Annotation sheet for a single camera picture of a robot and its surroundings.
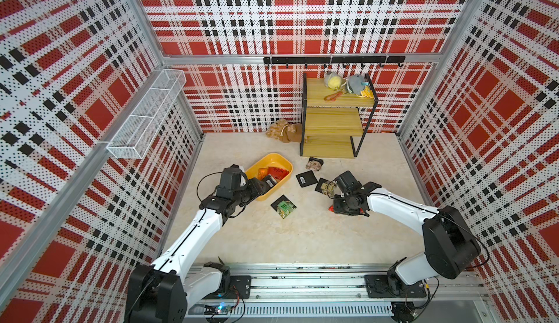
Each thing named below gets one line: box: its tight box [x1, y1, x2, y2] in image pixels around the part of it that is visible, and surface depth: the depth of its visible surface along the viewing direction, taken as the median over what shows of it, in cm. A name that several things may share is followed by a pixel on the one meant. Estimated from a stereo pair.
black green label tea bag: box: [270, 194, 297, 219], surface depth 95 cm
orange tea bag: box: [257, 168, 269, 181], surface depth 104 cm
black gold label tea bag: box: [314, 177, 338, 200], surface depth 101 cm
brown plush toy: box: [265, 117, 303, 144], surface depth 113 cm
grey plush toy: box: [346, 74, 370, 96], surface depth 87 cm
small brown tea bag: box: [305, 156, 324, 171], surface depth 110 cm
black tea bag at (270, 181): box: [264, 173, 278, 189], surface depth 100 cm
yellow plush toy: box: [323, 71, 347, 91], surface depth 91 cm
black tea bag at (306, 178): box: [295, 170, 319, 188], surface depth 104 cm
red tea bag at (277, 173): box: [267, 166, 290, 182], surface depth 104 cm
